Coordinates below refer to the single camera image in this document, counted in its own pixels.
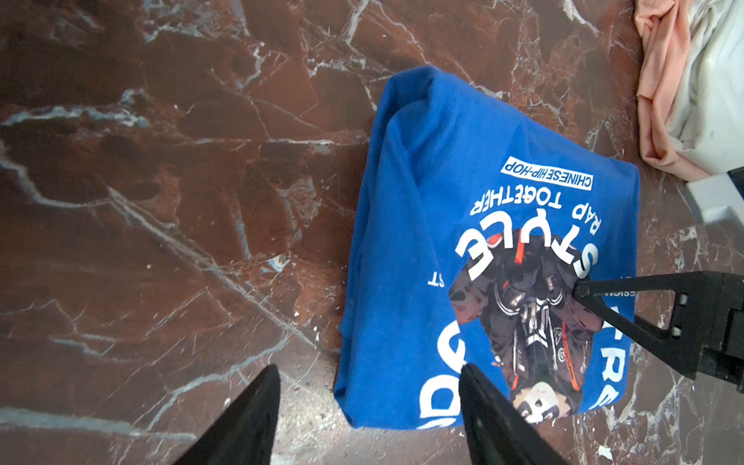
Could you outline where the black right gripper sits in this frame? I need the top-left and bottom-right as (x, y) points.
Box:
(573, 271), (743, 393)

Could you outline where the blue t shirt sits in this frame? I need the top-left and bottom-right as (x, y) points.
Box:
(333, 67), (641, 430)

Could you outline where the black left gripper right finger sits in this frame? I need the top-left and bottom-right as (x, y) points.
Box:
(459, 363), (566, 465)

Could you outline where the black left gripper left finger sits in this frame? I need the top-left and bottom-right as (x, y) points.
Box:
(176, 364), (281, 465)

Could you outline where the cream folded t shirt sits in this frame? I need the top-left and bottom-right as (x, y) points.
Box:
(666, 1), (743, 181)

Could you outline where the pink folded t shirt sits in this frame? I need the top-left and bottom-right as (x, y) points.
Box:
(635, 0), (709, 181)

